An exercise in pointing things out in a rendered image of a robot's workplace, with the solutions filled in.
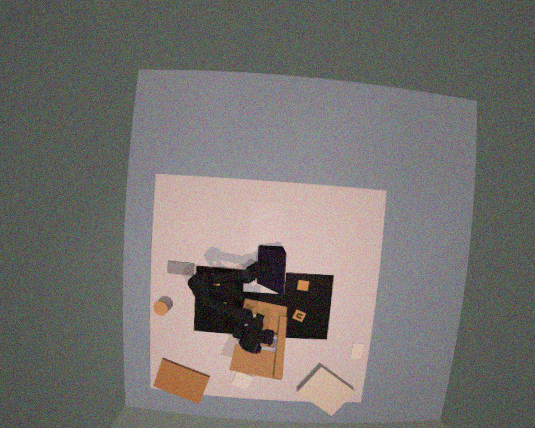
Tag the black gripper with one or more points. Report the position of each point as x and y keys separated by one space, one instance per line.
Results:
x=265 y=336

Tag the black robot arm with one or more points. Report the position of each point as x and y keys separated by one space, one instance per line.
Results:
x=199 y=287

